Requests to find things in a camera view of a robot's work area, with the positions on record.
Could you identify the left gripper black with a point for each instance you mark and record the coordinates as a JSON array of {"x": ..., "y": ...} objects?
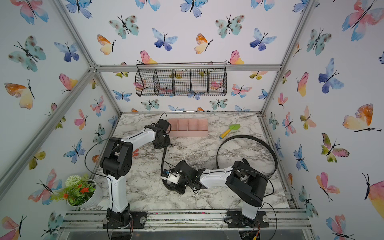
[{"x": 168, "y": 143}]

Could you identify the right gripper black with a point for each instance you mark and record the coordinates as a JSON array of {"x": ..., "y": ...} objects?
[{"x": 175, "y": 188}]

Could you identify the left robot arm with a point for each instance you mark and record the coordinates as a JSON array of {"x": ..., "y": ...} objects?
[{"x": 116, "y": 163}]

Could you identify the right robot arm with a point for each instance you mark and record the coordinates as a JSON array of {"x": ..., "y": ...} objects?
[{"x": 247, "y": 183}]

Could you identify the pink compartment storage tray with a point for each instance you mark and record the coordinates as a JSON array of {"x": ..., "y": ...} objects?
[{"x": 188, "y": 127}]

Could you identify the green yellow toy shovel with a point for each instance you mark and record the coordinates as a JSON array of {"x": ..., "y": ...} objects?
[{"x": 233, "y": 127}]

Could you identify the potted artificial flower plant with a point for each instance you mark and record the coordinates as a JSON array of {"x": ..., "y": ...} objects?
[{"x": 79, "y": 192}]

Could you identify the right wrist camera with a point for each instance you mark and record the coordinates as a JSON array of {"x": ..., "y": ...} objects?
[{"x": 171, "y": 177}]

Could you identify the black wire wall basket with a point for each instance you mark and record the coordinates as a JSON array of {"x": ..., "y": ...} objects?
[{"x": 193, "y": 80}]

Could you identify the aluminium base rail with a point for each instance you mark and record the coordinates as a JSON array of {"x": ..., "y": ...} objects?
[{"x": 190, "y": 220}]

